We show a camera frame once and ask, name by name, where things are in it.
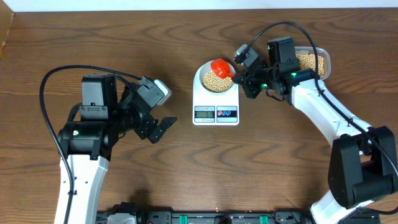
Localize grey bowl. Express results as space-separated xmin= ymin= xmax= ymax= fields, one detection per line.
xmin=199 ymin=60 xmax=235 ymax=92

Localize soybeans in bowl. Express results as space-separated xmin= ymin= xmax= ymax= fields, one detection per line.
xmin=202 ymin=71 xmax=233 ymax=93

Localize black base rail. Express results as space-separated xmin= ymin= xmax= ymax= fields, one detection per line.
xmin=96 ymin=202 xmax=383 ymax=224

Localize clear container of soybeans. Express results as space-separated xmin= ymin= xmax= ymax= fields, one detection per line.
xmin=295 ymin=47 xmax=331 ymax=80

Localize red measuring scoop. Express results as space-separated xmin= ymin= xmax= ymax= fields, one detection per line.
xmin=211 ymin=58 xmax=234 ymax=79

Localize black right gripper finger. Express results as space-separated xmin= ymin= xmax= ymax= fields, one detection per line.
xmin=242 ymin=81 xmax=262 ymax=99
xmin=232 ymin=70 xmax=251 ymax=86

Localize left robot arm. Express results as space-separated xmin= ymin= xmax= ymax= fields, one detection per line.
xmin=55 ymin=73 xmax=177 ymax=223

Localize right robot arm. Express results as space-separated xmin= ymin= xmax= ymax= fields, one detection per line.
xmin=233 ymin=37 xmax=397 ymax=223

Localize white kitchen scale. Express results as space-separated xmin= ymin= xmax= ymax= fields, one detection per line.
xmin=192 ymin=64 xmax=239 ymax=126

